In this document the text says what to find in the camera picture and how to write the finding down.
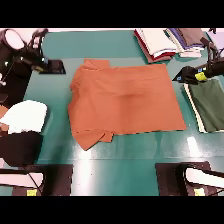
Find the brown garment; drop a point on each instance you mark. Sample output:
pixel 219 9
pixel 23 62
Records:
pixel 192 36

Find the purple garment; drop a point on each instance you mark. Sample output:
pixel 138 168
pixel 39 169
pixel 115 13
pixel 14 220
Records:
pixel 177 37

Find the red garment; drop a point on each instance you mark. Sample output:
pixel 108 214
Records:
pixel 151 56

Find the orange shirt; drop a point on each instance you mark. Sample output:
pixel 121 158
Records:
pixel 126 100

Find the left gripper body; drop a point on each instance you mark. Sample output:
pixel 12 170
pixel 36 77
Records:
pixel 53 66

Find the dark green garment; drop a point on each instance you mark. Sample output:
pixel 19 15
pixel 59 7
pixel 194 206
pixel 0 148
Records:
pixel 210 103

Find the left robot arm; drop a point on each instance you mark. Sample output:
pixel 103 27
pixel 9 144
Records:
pixel 27 116

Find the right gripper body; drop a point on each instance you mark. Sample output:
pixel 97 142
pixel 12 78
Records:
pixel 188 75

